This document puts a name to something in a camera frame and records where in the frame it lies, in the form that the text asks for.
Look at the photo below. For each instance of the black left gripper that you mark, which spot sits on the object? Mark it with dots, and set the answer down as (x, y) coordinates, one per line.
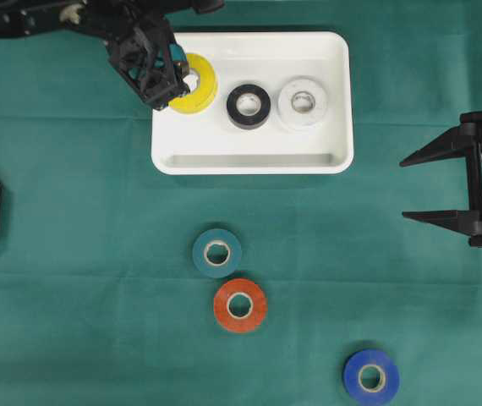
(141, 47)

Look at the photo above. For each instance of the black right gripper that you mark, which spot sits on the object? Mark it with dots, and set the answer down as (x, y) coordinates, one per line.
(456, 142)

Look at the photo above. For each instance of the yellow tape roll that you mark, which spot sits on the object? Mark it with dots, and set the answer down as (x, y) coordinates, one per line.
(204, 93)

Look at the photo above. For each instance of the black tape roll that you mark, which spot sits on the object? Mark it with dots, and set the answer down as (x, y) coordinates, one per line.
(251, 119)

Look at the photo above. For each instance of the white tape roll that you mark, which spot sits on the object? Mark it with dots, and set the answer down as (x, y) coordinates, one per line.
(302, 103)

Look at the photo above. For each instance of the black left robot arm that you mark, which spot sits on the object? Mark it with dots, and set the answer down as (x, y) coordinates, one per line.
(29, 18)

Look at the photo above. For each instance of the teal tape roll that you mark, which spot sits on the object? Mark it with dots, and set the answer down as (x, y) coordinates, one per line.
(202, 245)

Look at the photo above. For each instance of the blue tape roll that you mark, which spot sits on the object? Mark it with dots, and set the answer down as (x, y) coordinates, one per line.
(389, 383)

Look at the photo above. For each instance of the red tape roll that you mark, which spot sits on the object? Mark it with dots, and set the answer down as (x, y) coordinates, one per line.
(257, 310)

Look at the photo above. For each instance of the white rectangular plastic tray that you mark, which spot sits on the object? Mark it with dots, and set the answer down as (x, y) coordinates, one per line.
(207, 142)

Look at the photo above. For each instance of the green table cloth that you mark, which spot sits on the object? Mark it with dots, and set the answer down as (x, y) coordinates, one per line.
(100, 300)

